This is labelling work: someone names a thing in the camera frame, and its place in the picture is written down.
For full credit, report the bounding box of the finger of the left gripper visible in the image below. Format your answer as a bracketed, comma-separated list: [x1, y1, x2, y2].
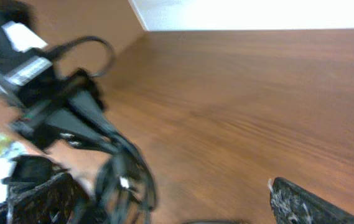
[68, 91, 139, 156]
[33, 108, 120, 154]

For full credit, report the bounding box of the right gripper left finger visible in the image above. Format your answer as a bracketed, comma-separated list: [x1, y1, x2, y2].
[0, 172, 90, 224]

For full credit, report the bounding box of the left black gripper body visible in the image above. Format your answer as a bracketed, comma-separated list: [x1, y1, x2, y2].
[10, 68, 105, 144]

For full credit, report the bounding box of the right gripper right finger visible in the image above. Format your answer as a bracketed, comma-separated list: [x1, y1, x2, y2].
[268, 177, 354, 224]

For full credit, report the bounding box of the thick black USB cable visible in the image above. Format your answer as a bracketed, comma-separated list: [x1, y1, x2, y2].
[70, 149, 159, 224]

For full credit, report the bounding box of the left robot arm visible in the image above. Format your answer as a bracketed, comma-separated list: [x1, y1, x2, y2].
[0, 1, 138, 156]

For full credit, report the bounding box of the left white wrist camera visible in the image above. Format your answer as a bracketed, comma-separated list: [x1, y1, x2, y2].
[0, 19, 57, 88]

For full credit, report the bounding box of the left camera black cable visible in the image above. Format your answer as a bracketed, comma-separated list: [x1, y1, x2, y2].
[44, 35, 116, 78]

